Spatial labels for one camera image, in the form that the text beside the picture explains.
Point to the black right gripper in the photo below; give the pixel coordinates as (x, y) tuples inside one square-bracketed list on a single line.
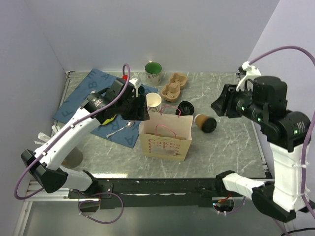
[(225, 98)]

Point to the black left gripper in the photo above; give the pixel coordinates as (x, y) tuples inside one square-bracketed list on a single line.
[(140, 113)]

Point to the brown pulp cup carrier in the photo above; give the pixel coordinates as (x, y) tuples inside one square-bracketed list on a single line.
[(171, 91)]

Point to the cream cakes paper bag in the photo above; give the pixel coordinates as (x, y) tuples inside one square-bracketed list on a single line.
[(166, 136)]

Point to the black cup lid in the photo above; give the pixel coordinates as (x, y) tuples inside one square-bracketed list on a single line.
[(209, 125)]

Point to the brown paper coffee cup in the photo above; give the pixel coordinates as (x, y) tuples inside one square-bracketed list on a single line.
[(200, 119)]

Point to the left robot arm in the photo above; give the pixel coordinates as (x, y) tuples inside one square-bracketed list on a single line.
[(44, 164)]

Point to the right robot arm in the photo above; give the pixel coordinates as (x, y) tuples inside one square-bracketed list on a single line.
[(288, 134)]

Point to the silver spoon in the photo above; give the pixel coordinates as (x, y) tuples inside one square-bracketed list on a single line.
[(127, 125)]

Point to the stack of paper cups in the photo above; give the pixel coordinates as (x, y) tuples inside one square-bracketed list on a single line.
[(154, 101)]

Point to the yellow-green dotted plate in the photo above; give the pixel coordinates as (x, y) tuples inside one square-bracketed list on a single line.
[(108, 120)]

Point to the white floral mug green inside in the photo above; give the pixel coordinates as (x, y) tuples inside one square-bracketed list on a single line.
[(153, 74)]

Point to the stack of black lids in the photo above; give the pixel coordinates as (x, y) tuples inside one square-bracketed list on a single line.
[(186, 109)]

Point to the blue letter-print cloth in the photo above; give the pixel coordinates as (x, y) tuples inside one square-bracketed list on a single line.
[(79, 89)]

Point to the grey cup of straws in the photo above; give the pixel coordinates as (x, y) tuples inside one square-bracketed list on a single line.
[(72, 160)]

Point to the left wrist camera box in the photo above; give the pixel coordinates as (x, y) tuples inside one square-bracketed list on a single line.
[(135, 81)]

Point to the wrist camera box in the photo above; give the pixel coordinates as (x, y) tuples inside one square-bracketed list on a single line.
[(250, 73), (135, 81)]

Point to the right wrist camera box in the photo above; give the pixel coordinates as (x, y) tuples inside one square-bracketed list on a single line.
[(250, 73)]

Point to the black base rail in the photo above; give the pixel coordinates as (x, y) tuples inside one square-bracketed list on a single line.
[(153, 192)]

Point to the aluminium frame rail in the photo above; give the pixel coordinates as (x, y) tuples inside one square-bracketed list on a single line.
[(43, 196)]

